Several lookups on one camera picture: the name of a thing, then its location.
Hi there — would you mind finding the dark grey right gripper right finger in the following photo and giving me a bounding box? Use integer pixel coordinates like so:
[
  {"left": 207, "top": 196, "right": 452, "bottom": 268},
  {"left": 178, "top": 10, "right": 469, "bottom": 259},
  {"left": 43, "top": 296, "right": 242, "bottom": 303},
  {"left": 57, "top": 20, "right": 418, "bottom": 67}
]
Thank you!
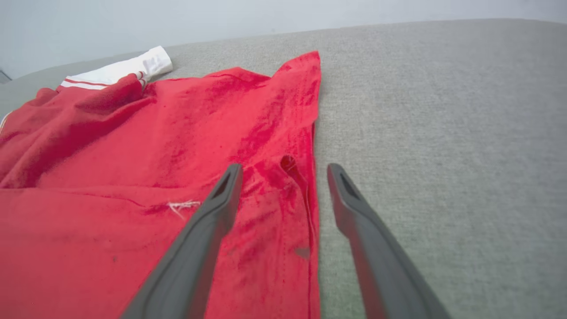
[{"left": 326, "top": 163, "right": 450, "bottom": 319}]

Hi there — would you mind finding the red and white garment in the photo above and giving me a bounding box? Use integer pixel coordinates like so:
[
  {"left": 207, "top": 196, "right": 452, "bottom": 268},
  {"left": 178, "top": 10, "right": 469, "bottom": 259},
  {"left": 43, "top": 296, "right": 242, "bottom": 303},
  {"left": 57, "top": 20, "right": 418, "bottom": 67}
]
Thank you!
[{"left": 0, "top": 46, "right": 322, "bottom": 319}]

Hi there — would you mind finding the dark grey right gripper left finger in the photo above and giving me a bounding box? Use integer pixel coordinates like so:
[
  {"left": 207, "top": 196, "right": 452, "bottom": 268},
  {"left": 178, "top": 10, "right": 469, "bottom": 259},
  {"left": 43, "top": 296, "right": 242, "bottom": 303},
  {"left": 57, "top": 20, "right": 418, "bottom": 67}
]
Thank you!
[{"left": 120, "top": 163, "right": 244, "bottom": 319}]

